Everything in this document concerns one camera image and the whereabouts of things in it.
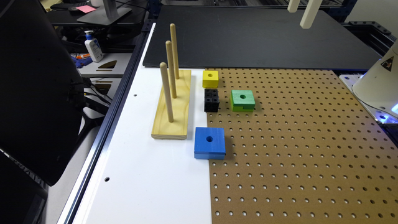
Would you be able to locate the front wooden peg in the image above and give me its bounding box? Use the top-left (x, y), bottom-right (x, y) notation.
top-left (160, 62), bottom-right (174, 123)

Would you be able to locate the pink sticky note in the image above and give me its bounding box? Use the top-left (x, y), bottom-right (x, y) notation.
top-left (76, 5), bottom-right (96, 14)

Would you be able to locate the wooden peg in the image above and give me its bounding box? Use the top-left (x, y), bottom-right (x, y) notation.
top-left (160, 62), bottom-right (174, 123)
top-left (170, 23), bottom-right (180, 80)
top-left (165, 40), bottom-right (177, 98)

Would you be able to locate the white lotion pump bottle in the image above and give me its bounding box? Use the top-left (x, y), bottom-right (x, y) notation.
top-left (85, 30), bottom-right (104, 62)

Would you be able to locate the black mat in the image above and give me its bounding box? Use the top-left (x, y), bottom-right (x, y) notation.
top-left (143, 6), bottom-right (380, 70)

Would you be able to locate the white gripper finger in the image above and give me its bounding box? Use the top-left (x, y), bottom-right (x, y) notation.
top-left (287, 0), bottom-right (300, 13)
top-left (300, 0), bottom-right (322, 29)

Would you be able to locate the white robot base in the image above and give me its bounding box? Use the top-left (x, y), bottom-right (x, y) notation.
top-left (340, 43), bottom-right (397, 124)

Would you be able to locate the blue glue gun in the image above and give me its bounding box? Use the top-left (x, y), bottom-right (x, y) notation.
top-left (71, 57), bottom-right (93, 68)

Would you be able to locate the yellow square block with hole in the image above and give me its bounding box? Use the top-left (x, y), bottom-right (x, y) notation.
top-left (202, 70), bottom-right (219, 88)

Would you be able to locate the silver monitor stand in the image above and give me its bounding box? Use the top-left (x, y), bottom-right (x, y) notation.
top-left (77, 0), bottom-right (131, 26)

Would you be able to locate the blue square block with hole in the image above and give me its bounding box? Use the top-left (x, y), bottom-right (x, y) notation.
top-left (194, 127), bottom-right (226, 160)

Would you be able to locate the black cube block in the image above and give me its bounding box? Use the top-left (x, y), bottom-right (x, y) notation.
top-left (204, 89), bottom-right (220, 112)

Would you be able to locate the middle wooden peg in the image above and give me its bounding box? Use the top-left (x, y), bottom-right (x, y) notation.
top-left (165, 40), bottom-right (177, 98)

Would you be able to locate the green square block with hole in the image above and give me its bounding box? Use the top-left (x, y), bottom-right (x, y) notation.
top-left (230, 90), bottom-right (256, 112)

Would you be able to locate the brown perforated pegboard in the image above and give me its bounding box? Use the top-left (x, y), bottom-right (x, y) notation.
top-left (208, 68), bottom-right (397, 223)

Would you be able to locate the wooden peg base board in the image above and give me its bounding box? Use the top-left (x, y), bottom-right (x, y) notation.
top-left (151, 70), bottom-right (192, 140)

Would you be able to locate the rear wooden peg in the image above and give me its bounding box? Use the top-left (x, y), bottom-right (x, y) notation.
top-left (170, 23), bottom-right (180, 80)

